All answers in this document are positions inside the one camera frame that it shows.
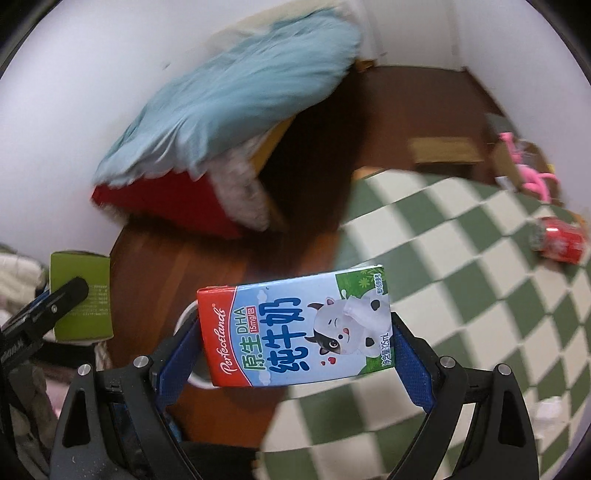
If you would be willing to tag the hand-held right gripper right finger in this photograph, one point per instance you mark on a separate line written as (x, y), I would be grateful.
(415, 374)

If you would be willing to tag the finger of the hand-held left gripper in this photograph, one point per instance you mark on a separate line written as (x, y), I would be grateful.
(60, 300)

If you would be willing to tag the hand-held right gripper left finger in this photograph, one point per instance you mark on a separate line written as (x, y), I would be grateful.
(178, 369)

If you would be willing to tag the green and white box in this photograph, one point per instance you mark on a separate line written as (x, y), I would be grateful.
(92, 318)

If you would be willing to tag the white rimmed black trash bin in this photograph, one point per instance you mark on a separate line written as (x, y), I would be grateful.
(183, 317)

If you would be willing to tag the blue and red milk carton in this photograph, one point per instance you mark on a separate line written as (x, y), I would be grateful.
(295, 327)

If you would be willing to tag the white fuzzy cloth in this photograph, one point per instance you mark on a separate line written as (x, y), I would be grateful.
(21, 272)

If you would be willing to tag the green checkered table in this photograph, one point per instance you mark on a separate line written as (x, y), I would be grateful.
(415, 240)

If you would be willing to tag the red bed sheet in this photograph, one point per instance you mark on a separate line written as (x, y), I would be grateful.
(161, 203)

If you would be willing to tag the patterned grey cloth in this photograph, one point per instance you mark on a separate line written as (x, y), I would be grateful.
(240, 194)

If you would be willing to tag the red soda can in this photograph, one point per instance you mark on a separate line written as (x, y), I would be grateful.
(561, 240)

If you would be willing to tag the flat cardboard piece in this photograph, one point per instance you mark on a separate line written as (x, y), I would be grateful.
(445, 150)

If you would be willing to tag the pink plush toy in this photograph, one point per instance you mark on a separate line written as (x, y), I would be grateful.
(531, 177)

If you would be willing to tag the brown cardboard box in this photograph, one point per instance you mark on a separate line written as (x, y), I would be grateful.
(503, 161)

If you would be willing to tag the light blue blanket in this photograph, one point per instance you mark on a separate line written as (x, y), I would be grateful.
(231, 92)

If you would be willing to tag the white door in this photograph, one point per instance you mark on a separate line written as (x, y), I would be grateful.
(415, 32)

